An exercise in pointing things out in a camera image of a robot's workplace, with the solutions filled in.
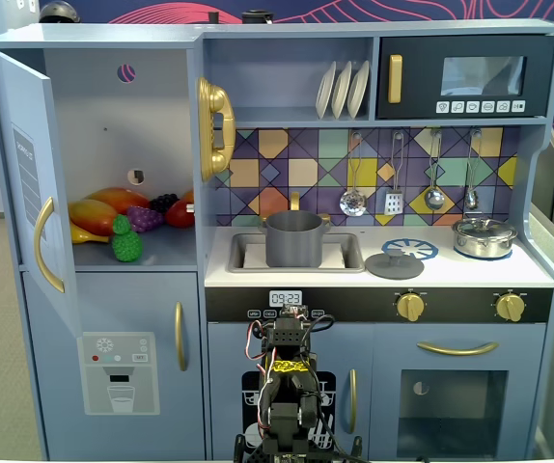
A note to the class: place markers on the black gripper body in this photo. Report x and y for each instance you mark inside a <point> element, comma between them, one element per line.
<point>290,311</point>

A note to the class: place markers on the green toy pineapple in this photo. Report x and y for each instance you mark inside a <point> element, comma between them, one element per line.
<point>127,246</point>

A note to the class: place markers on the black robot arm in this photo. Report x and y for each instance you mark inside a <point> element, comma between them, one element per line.
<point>284,419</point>

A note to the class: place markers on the blue dishwasher door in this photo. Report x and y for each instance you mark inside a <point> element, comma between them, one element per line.
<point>224,362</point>

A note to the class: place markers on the gray plastic pot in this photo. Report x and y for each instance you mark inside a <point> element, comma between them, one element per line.
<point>294,246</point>

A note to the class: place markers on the gray toy sink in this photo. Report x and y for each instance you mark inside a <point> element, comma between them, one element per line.
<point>349,253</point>

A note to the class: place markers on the blue oven door with window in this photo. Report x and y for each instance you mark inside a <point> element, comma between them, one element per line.
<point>388,410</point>

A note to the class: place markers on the gold stove knob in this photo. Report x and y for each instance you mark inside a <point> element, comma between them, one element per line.
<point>410,307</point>
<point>510,307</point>

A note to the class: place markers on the gray pot lid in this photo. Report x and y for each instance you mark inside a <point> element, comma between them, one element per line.
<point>393,267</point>

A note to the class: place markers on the gold toy faucet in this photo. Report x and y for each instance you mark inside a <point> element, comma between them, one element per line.
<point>295,200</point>

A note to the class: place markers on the steel skimmer spoon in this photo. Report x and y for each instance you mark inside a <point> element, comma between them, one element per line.
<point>352,202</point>

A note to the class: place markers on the red toy tomato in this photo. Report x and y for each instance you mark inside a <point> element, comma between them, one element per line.
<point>179,216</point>

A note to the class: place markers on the steel slotted spatula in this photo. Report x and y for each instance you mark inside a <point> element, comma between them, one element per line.
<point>393,203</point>

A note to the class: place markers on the orange toy fruit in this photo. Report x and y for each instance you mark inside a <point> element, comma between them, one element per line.
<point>189,196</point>

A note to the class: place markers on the blue fridge door water dispenser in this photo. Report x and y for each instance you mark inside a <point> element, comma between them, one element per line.
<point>113,304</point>

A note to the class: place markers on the dark toy grapes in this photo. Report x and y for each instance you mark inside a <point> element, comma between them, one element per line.
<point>163,202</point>

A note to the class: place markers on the purple toy grapes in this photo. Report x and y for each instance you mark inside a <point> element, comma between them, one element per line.
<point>146,219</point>

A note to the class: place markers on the steel ladle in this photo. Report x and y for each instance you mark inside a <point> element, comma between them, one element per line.
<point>434,198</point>

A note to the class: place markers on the steel pot with lid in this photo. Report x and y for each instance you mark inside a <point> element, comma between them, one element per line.
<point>482,238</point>

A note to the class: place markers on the orange red toy mango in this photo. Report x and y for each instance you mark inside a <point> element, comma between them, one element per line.
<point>118,198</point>

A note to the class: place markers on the yellow toy banana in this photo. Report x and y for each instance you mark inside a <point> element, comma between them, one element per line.
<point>86,236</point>

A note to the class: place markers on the yellow red toy mango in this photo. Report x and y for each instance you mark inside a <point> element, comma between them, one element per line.
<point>93,217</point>

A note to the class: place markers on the hanging silver whisk utensil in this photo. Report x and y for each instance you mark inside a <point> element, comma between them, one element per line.
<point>471,198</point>

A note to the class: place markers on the white toy plate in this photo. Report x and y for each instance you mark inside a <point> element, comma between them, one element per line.
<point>358,89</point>
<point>324,94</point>
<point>340,91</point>

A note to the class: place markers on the gold toy telephone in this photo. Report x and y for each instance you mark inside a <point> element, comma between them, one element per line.
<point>216,101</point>

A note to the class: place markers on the black toy microwave door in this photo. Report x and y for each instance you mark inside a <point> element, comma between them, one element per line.
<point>422,72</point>

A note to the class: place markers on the blue toy kitchen unit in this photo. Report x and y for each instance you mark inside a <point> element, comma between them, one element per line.
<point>306,29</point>

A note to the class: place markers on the black cylinder object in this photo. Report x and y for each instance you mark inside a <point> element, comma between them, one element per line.
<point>257,17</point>

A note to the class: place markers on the small black object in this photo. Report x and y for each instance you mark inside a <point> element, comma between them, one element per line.
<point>213,17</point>

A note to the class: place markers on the black helmet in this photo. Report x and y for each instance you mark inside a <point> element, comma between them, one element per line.
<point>59,12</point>

